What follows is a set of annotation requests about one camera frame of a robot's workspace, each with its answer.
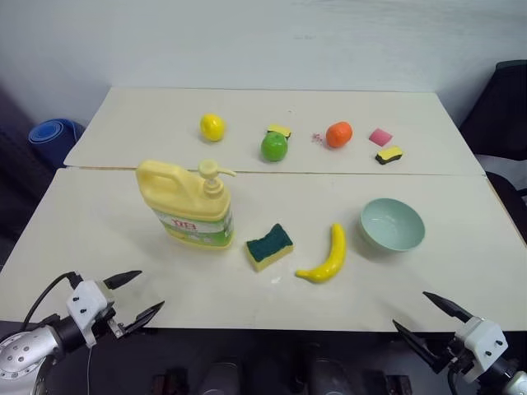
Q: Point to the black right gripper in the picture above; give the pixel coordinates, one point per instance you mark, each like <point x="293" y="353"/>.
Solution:
<point x="457" y="358"/>

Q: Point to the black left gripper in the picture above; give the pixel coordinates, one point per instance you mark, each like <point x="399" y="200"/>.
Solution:
<point x="106" y="325"/>

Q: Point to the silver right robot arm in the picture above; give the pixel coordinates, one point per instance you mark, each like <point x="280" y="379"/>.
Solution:
<point x="504" y="380"/>

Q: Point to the mint green bowl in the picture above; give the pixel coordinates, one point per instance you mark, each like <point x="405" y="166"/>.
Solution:
<point x="393" y="226"/>

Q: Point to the yellow detergent bottle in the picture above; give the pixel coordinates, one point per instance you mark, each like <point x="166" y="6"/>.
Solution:
<point x="185" y="193"/>

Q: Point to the yellow toy banana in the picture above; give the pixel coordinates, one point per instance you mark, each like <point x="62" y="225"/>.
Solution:
<point x="335" y="251"/>

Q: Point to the large green yellow sponge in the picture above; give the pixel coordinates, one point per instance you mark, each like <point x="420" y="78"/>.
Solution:
<point x="269" y="249"/>

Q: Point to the black fabric furniture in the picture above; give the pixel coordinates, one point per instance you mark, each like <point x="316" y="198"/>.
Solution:
<point x="16" y="164"/>

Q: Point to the small yellow black sponge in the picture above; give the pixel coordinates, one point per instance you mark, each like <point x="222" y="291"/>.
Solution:
<point x="389" y="155"/>
<point x="281" y="129"/>

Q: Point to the blue rolled yoga mat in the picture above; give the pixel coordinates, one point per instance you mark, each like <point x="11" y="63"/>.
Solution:
<point x="51" y="138"/>

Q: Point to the yellow toy lemon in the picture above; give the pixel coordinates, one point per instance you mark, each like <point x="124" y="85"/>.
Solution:
<point x="212" y="127"/>

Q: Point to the pink sponge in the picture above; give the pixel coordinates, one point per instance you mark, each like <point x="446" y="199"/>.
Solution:
<point x="381" y="137"/>

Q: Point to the green toy apple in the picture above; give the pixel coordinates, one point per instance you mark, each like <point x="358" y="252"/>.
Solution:
<point x="273" y="147"/>

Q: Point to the orange toy fruit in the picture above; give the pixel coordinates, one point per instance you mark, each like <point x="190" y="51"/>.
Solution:
<point x="339" y="134"/>

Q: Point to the small pink crumbs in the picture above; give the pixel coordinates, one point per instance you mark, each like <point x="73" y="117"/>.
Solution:
<point x="318" y="138"/>

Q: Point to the black office chair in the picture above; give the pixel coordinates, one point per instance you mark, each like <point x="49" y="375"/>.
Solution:
<point x="500" y="111"/>

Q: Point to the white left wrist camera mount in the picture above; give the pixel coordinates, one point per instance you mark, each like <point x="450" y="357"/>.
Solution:
<point x="87" y="302"/>

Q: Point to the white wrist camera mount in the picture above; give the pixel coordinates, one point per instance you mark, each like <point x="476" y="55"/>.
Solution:
<point x="87" y="302"/>
<point x="483" y="341"/>

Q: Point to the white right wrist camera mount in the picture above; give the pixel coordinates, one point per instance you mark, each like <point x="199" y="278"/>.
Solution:
<point x="483" y="341"/>

